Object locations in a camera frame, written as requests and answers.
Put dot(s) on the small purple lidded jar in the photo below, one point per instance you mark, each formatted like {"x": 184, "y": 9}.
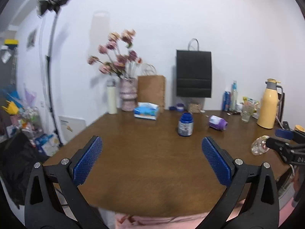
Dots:
{"x": 180, "y": 107}

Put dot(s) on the cluttered storage shelf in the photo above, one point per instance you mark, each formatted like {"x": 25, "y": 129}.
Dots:
{"x": 26, "y": 117}

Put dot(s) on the clear tall bottle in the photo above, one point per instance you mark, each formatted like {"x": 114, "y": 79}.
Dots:
{"x": 234, "y": 95}

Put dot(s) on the pink artificial flowers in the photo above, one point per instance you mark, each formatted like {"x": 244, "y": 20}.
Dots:
{"x": 122, "y": 60}

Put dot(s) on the blue spray bottle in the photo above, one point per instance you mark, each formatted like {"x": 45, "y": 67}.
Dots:
{"x": 226, "y": 101}

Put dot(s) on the pink cloth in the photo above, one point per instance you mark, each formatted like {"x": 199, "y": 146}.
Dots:
{"x": 126, "y": 221}

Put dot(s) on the clear glass cup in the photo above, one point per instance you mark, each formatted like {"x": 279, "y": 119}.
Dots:
{"x": 259, "y": 147}

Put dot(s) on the black light stand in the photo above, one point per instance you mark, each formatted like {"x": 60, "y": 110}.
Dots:
{"x": 43, "y": 6}

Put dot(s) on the purple white lying bottle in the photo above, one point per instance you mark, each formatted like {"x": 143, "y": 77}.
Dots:
{"x": 217, "y": 123}

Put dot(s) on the white tall tumbler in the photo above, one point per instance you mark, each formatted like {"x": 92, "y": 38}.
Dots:
{"x": 111, "y": 94}

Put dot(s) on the brown paper bag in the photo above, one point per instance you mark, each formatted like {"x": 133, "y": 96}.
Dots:
{"x": 151, "y": 87}

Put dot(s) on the black paper bag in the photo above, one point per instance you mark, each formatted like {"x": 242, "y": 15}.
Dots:
{"x": 193, "y": 72}

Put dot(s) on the glass jar of snacks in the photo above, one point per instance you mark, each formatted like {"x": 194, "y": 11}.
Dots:
{"x": 194, "y": 108}

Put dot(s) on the pink speckled vase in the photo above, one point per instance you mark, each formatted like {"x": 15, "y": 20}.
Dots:
{"x": 128, "y": 94}

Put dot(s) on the yellow thermos jug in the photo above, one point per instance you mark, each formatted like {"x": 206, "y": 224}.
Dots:
{"x": 270, "y": 101}

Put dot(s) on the white box on floor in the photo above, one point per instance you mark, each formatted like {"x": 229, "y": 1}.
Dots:
{"x": 70, "y": 127}

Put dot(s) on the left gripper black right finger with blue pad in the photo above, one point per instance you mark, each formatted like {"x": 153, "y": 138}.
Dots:
{"x": 250, "y": 199}

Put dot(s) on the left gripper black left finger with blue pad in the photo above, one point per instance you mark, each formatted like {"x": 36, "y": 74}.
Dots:
{"x": 53, "y": 199}

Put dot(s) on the clear drinking glass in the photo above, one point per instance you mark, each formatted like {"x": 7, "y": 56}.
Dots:
{"x": 247, "y": 112}

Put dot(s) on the blue tissue pack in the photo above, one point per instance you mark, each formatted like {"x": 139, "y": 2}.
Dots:
{"x": 146, "y": 110}

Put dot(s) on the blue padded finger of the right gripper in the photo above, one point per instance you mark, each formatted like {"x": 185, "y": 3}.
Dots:
{"x": 285, "y": 134}

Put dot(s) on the blue bottle with label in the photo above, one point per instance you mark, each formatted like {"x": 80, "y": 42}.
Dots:
{"x": 185, "y": 125}

